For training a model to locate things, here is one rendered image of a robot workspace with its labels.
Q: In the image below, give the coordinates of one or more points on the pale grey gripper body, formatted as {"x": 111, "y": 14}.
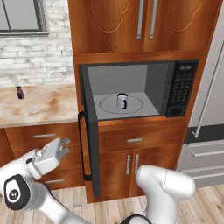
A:
{"x": 50, "y": 155}

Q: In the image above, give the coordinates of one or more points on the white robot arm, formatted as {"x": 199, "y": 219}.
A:
{"x": 163, "y": 186}

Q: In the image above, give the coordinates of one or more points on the dark grey microwave door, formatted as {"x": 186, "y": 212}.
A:
{"x": 92, "y": 140}

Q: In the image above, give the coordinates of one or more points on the grey microwave turntable plate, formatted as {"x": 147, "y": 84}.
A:
{"x": 108, "y": 105}

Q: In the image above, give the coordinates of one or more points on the black microwave oven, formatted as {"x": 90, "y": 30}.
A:
{"x": 183, "y": 87}

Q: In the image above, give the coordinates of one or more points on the wooden drawer front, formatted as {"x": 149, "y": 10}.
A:
{"x": 20, "y": 140}
{"x": 73, "y": 172}
{"x": 157, "y": 139}

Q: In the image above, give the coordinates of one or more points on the plain wooden cupboard door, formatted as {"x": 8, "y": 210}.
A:
{"x": 157, "y": 157}
{"x": 115, "y": 175}

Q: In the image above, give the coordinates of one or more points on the small purple bottle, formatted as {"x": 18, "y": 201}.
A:
{"x": 20, "y": 93}

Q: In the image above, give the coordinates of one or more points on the carved wooden cupboard door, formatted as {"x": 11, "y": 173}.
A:
{"x": 183, "y": 26}
{"x": 102, "y": 26}

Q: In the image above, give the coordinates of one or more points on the grey framed window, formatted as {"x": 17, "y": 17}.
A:
{"x": 20, "y": 14}

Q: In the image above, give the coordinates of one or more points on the stainless steel fridge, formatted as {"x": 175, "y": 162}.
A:
{"x": 210, "y": 102}

